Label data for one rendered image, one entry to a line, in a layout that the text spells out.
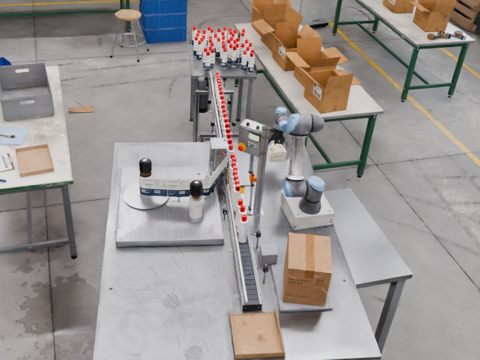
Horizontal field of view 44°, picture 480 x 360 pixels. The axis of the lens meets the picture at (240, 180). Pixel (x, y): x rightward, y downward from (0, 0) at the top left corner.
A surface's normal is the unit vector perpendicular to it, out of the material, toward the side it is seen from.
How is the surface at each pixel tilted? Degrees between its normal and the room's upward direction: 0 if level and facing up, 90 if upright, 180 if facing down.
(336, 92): 91
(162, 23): 90
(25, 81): 90
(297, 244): 0
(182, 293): 0
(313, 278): 90
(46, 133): 0
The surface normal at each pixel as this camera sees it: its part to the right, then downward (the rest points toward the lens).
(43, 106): 0.34, 0.57
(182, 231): 0.07, -0.80
